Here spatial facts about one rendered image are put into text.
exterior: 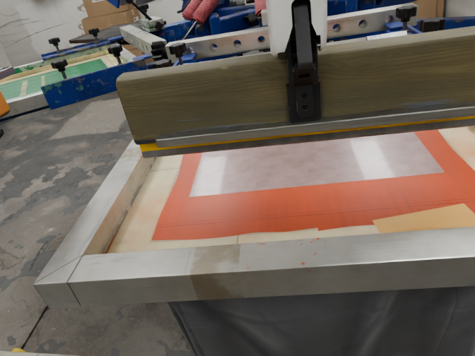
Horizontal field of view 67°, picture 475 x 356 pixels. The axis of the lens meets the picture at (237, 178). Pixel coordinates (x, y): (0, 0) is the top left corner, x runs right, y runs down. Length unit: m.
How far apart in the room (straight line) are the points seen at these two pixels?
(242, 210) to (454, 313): 0.32
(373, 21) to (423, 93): 0.71
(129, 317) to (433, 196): 1.43
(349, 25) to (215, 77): 0.75
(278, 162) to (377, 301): 0.24
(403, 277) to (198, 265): 0.19
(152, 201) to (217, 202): 0.10
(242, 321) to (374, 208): 0.26
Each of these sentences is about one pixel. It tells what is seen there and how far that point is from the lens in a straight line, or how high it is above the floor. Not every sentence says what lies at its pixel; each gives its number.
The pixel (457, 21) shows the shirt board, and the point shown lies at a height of 0.92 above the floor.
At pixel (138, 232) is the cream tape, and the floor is 0.96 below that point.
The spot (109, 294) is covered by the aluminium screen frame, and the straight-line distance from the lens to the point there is 0.40.
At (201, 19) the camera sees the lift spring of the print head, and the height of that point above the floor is 1.04.
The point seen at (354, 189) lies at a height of 0.96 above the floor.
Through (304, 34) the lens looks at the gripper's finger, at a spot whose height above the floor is 1.17.
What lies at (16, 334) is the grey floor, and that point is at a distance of 1.96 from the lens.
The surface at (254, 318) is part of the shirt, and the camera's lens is 0.55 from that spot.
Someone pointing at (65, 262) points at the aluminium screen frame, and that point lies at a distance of 0.43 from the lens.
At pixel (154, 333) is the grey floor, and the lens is 1.62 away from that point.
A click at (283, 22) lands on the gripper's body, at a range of 0.32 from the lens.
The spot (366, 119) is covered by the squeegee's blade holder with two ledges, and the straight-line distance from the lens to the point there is 0.38.
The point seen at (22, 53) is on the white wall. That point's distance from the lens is 6.13.
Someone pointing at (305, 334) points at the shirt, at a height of 0.75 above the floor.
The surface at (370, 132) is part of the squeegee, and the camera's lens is 0.42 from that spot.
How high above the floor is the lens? 1.24
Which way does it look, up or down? 32 degrees down
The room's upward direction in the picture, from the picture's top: 11 degrees counter-clockwise
